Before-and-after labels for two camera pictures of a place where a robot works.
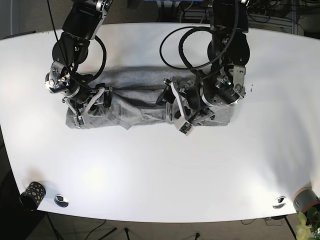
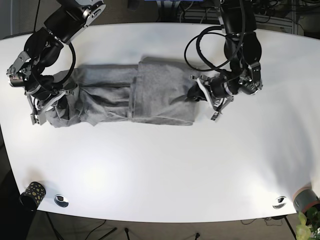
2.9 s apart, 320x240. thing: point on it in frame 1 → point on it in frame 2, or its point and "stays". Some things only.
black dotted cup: (33, 195) stays
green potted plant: (305, 232) stays
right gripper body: (185, 123) → (217, 104)
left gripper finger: (107, 97) → (52, 112)
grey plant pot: (305, 198) stays
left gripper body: (82, 103) → (39, 116)
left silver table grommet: (61, 201) stays
